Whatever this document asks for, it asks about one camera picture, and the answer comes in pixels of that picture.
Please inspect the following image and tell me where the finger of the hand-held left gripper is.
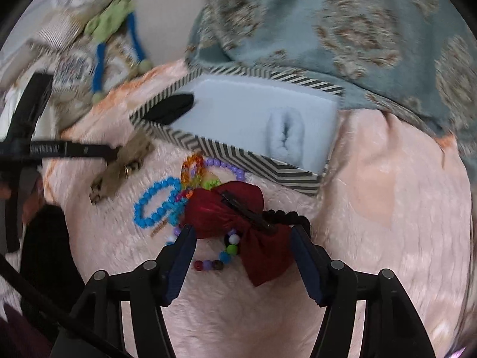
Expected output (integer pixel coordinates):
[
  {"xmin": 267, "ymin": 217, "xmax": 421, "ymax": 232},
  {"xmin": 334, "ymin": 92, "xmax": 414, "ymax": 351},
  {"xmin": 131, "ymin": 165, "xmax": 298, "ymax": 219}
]
[{"xmin": 30, "ymin": 141, "xmax": 122, "ymax": 163}]

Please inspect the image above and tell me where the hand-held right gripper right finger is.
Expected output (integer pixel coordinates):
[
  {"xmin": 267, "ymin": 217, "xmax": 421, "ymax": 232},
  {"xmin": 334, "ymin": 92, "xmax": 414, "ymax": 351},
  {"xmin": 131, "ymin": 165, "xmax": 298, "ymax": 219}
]
[{"xmin": 290, "ymin": 225, "xmax": 436, "ymax": 358}]

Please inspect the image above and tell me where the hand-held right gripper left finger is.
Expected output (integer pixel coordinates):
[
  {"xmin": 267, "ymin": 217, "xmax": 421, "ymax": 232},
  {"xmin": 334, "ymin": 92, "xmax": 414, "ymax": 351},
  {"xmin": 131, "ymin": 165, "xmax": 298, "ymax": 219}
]
[{"xmin": 50, "ymin": 225, "xmax": 198, "ymax": 358}]

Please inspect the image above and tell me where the large multicolour bead bracelet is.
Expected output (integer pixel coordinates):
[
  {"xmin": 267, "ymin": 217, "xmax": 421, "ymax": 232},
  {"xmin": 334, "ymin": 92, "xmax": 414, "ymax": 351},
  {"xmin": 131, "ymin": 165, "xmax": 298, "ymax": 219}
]
[{"xmin": 194, "ymin": 231, "xmax": 243, "ymax": 272}]

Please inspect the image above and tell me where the turquoise bead bracelet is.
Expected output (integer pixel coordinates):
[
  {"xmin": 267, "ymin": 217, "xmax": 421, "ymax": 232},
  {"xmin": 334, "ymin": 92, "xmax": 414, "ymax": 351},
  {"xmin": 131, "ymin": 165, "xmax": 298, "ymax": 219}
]
[{"xmin": 168, "ymin": 201, "xmax": 187, "ymax": 227}]

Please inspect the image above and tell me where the tan bow hair clip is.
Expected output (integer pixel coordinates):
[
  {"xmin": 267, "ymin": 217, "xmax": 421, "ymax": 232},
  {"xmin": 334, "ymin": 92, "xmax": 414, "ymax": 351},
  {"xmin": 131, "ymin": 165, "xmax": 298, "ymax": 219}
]
[{"xmin": 89, "ymin": 132, "xmax": 156, "ymax": 206}]

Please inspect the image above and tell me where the blue bead bracelet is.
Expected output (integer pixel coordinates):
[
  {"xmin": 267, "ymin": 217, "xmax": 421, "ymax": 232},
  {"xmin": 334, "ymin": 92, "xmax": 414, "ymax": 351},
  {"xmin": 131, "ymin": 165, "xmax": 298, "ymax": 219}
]
[{"xmin": 134, "ymin": 177, "xmax": 183, "ymax": 229}]

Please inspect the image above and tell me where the small multicolour bead bracelet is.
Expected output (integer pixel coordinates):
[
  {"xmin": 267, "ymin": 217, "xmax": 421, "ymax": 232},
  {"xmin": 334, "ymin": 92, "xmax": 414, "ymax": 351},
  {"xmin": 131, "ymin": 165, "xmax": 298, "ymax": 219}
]
[{"xmin": 174, "ymin": 188, "xmax": 195, "ymax": 210}]

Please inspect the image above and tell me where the purple bead bracelet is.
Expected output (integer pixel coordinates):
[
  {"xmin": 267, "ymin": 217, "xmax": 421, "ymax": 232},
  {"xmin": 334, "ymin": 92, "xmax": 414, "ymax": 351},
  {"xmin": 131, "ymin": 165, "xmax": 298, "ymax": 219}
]
[{"xmin": 172, "ymin": 158, "xmax": 250, "ymax": 238}]

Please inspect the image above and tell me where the black white striped jewelry box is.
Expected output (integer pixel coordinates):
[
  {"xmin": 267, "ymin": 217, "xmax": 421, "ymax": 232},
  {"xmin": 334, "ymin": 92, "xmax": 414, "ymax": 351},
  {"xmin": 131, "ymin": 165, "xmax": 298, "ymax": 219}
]
[{"xmin": 128, "ymin": 65, "xmax": 345, "ymax": 197}]

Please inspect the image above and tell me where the pink fuzzy blanket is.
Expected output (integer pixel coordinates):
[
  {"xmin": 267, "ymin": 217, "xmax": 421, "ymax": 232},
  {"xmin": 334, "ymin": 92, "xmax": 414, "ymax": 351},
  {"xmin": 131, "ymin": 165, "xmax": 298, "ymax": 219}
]
[{"xmin": 43, "ymin": 61, "xmax": 474, "ymax": 358}]

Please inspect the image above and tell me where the cream patterned cloth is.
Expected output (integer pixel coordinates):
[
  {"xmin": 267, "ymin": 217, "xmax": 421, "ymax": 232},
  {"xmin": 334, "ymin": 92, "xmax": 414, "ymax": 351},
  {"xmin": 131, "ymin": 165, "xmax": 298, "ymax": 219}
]
[{"xmin": 0, "ymin": 0, "xmax": 150, "ymax": 131}]

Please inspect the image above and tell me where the dark fuzzy hair accessory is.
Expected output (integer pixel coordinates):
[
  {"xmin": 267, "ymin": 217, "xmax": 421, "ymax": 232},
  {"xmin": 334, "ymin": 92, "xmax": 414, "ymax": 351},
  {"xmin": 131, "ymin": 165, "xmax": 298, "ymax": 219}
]
[{"xmin": 143, "ymin": 93, "xmax": 195, "ymax": 125}]

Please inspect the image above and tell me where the green cloth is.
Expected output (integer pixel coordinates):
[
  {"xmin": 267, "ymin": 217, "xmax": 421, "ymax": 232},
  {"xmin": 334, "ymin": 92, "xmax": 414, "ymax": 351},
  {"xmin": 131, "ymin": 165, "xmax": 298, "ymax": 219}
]
[{"xmin": 85, "ymin": 0, "xmax": 137, "ymax": 44}]

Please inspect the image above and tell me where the plain beige cushion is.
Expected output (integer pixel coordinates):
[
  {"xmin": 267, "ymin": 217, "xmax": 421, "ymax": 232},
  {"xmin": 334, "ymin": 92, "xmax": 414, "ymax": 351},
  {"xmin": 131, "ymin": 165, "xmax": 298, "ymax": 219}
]
[{"xmin": 134, "ymin": 0, "xmax": 208, "ymax": 62}]

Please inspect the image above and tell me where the dark maroon cloth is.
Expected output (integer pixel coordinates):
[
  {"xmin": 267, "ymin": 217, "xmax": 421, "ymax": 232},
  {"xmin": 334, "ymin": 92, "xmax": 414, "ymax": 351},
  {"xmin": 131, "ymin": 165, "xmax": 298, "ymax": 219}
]
[{"xmin": 0, "ymin": 311, "xmax": 55, "ymax": 358}]

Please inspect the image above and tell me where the teal floral patterned cushion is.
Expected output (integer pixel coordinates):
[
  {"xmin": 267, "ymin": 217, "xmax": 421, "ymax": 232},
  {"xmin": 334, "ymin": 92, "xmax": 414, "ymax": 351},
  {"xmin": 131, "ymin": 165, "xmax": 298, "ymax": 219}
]
[{"xmin": 185, "ymin": 0, "xmax": 477, "ymax": 157}]

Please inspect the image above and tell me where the black bead bracelet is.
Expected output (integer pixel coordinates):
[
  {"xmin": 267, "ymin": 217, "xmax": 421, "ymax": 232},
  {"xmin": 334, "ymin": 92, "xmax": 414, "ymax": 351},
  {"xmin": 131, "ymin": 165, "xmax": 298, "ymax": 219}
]
[{"xmin": 261, "ymin": 211, "xmax": 312, "ymax": 238}]

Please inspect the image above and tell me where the blue tassel cord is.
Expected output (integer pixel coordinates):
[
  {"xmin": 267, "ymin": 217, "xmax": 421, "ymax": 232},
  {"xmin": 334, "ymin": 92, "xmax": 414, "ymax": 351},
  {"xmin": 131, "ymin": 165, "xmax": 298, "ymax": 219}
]
[
  {"xmin": 126, "ymin": 11, "xmax": 151, "ymax": 73},
  {"xmin": 91, "ymin": 43, "xmax": 108, "ymax": 103}
]

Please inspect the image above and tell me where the orange translucent bead bracelet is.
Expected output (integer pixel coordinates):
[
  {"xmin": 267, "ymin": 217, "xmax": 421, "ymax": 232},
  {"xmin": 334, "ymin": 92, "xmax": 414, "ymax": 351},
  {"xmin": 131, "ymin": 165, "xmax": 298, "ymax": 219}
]
[{"xmin": 181, "ymin": 154, "xmax": 205, "ymax": 191}]

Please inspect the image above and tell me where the pale blue ring cushion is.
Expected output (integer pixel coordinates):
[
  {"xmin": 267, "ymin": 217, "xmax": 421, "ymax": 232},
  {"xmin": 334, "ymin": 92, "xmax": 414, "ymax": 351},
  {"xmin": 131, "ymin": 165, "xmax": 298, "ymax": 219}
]
[{"xmin": 265, "ymin": 106, "xmax": 305, "ymax": 165}]

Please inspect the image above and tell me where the black cable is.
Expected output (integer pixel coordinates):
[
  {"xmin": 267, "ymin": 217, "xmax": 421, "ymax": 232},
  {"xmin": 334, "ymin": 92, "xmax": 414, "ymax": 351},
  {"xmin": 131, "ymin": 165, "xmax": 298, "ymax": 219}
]
[{"xmin": 0, "ymin": 255, "xmax": 129, "ymax": 358}]

